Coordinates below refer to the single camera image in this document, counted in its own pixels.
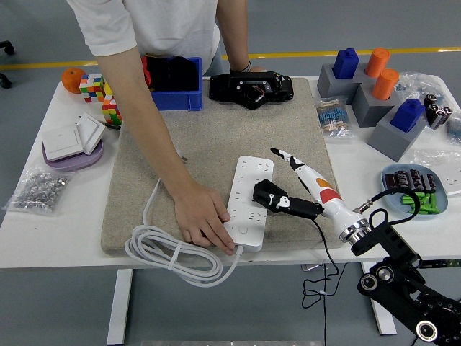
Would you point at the large white wall switch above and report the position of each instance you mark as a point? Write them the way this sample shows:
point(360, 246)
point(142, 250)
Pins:
point(61, 142)

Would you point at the colourful puzzle cube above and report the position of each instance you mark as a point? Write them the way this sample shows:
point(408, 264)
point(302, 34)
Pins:
point(111, 110)
point(91, 88)

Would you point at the person's right forearm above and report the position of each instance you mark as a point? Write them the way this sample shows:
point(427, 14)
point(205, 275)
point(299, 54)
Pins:
point(151, 119)

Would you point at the blue square peg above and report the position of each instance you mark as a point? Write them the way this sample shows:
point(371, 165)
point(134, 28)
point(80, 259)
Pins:
point(407, 115)
point(345, 65)

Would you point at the orange cylinder peg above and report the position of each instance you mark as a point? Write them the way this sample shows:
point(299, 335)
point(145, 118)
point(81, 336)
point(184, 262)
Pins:
point(384, 84)
point(376, 63)

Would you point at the small white wall switch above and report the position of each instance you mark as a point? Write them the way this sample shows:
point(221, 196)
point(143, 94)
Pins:
point(90, 129)

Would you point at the black electronic device housing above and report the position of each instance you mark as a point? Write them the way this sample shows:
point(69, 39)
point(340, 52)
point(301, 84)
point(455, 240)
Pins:
point(223, 86)

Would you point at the white power strip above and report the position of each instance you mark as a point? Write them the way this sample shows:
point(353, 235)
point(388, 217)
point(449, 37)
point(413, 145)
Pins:
point(248, 167)

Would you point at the grey holder block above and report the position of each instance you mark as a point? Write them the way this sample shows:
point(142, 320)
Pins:
point(392, 144)
point(365, 108)
point(327, 86)

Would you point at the person's right hand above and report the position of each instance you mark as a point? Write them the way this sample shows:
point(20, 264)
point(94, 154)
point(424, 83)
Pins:
point(200, 216)

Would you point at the row of dark capacitors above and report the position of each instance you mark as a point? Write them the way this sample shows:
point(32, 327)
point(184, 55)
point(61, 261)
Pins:
point(410, 178)

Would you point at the metal bracket under table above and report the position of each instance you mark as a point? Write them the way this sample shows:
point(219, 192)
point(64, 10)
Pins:
point(309, 267)

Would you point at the grey-brown mat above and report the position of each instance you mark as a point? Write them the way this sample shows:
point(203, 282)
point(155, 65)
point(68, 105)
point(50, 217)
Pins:
point(234, 126)

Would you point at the light blue plate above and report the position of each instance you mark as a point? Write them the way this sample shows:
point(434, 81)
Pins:
point(443, 202)

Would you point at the clear plastic bag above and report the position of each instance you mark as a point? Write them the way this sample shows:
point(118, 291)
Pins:
point(450, 162)

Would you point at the purple tray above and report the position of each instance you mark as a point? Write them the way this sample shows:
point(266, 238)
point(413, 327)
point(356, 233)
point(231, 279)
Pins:
point(72, 164)

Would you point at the black and red cloth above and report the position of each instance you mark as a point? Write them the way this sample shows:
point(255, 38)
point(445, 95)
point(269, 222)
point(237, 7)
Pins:
point(176, 74)

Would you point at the bundle of black capacitors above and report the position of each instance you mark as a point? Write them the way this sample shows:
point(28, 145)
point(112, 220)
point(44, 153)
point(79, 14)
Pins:
point(437, 111)

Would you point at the bag of resistors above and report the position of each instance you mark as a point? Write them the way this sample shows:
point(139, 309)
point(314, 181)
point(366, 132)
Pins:
point(331, 117)

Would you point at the pile of green batteries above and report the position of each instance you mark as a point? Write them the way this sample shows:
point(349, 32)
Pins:
point(428, 205)

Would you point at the person's left hand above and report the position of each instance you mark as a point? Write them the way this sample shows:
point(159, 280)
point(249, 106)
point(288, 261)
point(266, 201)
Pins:
point(255, 69)

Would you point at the black chair caster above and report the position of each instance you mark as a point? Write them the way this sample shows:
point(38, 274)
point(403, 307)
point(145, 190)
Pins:
point(7, 47)
point(4, 82)

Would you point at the orange fruit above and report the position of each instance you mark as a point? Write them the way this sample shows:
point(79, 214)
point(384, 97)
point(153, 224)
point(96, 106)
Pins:
point(70, 81)

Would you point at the person's wristband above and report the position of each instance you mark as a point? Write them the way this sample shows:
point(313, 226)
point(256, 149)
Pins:
point(246, 67)

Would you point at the blue plastic bin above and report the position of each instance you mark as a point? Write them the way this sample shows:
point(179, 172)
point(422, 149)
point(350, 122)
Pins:
point(180, 101)

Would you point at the yellow lemon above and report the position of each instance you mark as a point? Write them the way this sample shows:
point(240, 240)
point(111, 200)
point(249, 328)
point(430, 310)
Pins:
point(107, 89)

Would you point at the black plug adapter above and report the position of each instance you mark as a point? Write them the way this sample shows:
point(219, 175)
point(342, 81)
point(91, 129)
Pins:
point(261, 191)

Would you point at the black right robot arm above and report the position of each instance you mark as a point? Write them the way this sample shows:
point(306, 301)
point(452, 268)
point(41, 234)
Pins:
point(378, 238)

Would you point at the person's left forearm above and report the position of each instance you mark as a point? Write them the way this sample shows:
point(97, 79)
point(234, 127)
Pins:
point(234, 36)

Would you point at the clear bag of blue parts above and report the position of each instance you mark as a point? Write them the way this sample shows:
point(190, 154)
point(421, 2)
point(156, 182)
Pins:
point(414, 84)

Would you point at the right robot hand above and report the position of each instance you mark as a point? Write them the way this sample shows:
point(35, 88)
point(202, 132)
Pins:
point(331, 198)

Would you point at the bag of metal nuts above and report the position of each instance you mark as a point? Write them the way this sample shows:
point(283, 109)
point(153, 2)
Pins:
point(39, 189)

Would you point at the table control panel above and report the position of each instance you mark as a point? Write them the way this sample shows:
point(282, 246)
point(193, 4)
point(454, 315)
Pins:
point(443, 264)

